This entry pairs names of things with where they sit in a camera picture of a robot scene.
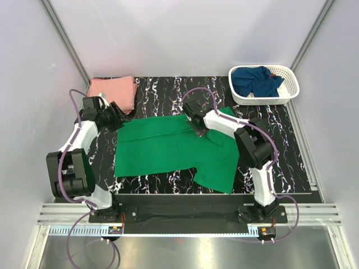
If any green t shirt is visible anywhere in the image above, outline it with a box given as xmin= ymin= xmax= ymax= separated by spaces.
xmin=114 ymin=114 xmax=239 ymax=194

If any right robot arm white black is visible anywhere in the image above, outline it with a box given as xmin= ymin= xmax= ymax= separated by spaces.
xmin=182 ymin=101 xmax=279 ymax=223

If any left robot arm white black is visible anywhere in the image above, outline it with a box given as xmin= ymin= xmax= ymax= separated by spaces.
xmin=46 ymin=95 xmax=130 ymax=222

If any folded pink t shirt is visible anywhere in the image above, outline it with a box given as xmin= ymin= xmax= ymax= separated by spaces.
xmin=88 ymin=76 xmax=137 ymax=114

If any black marble pattern mat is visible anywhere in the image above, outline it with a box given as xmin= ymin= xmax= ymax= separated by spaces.
xmin=88 ymin=76 xmax=321 ymax=203

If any blue t shirt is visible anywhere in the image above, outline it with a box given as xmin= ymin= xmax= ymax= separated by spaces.
xmin=231 ymin=66 xmax=284 ymax=98

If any white perforated plastic basket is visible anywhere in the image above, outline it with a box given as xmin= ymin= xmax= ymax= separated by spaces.
xmin=228 ymin=65 xmax=300 ymax=105

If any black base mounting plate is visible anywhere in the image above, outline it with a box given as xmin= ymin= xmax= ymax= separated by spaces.
xmin=89 ymin=194 xmax=288 ymax=236

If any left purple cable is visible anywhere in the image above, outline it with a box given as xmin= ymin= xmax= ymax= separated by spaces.
xmin=57 ymin=89 xmax=121 ymax=267

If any white slotted cable duct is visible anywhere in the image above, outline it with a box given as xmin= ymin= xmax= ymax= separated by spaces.
xmin=49 ymin=225 xmax=259 ymax=238

